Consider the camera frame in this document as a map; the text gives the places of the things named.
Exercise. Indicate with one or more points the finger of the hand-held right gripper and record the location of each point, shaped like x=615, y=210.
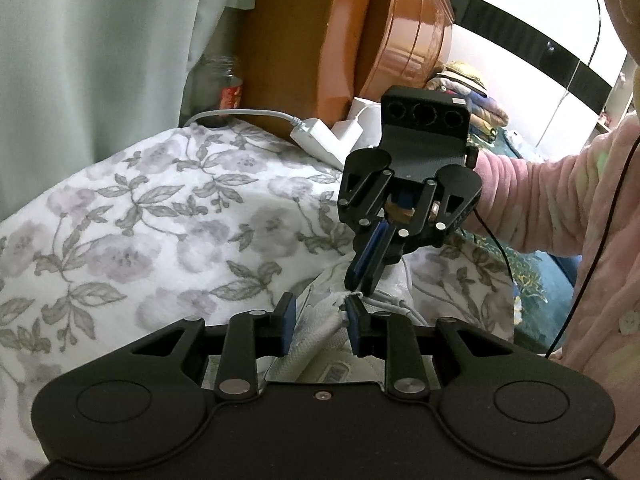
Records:
x=390, y=255
x=367, y=240

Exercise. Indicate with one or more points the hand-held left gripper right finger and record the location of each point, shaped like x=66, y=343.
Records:
x=352, y=325

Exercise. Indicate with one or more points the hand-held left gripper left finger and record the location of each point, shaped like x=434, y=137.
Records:
x=288, y=325

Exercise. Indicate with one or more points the white sneaker shoe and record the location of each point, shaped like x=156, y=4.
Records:
x=320, y=330

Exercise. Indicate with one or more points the person's right forearm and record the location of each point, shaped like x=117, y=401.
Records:
x=540, y=200

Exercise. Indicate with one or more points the person's right hand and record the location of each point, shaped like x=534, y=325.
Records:
x=400, y=212

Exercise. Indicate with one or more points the white rounded device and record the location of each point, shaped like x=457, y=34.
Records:
x=367, y=115

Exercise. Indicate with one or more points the stack of folded blankets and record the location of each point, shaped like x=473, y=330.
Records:
x=480, y=110

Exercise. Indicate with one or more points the white charger adapter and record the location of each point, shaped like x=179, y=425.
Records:
x=347, y=132

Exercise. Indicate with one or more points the white power strip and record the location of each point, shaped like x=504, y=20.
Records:
x=315, y=137

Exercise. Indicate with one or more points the teal patterned bedspread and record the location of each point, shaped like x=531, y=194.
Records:
x=535, y=280

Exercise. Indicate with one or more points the grey floral white blanket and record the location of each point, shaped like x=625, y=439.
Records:
x=150, y=235

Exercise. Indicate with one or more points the clear plastic bottle red label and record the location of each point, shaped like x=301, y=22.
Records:
x=220, y=85

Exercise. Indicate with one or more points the pale green curtain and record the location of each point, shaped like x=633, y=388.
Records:
x=75, y=60

